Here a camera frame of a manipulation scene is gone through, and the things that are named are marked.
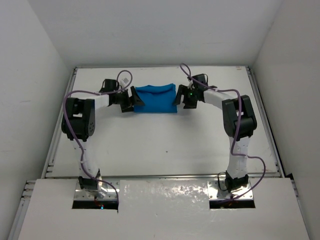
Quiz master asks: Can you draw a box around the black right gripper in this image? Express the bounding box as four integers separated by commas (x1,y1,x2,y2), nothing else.
172,84,198,109

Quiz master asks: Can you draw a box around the blue t shirt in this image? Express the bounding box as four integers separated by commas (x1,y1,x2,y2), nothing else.
133,83,178,114

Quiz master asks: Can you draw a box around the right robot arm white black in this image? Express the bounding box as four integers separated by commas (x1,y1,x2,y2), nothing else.
172,73,258,192

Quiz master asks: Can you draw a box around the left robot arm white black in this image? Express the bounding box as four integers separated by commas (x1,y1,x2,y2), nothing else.
61,79,145,193

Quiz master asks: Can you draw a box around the white front cover panel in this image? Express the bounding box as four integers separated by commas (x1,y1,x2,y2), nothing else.
19,178,309,240

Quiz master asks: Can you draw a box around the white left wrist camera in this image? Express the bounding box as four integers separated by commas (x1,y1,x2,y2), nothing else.
120,77,130,86

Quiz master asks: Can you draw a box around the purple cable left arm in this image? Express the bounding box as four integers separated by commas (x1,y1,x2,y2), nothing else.
62,69,133,207

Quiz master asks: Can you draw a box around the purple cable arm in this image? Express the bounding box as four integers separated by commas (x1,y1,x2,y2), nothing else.
62,69,133,207
179,62,266,203

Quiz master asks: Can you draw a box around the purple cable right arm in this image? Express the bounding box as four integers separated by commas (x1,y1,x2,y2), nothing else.
179,62,266,203

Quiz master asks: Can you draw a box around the silver metal base rail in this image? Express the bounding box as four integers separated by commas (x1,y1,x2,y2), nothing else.
73,174,254,205

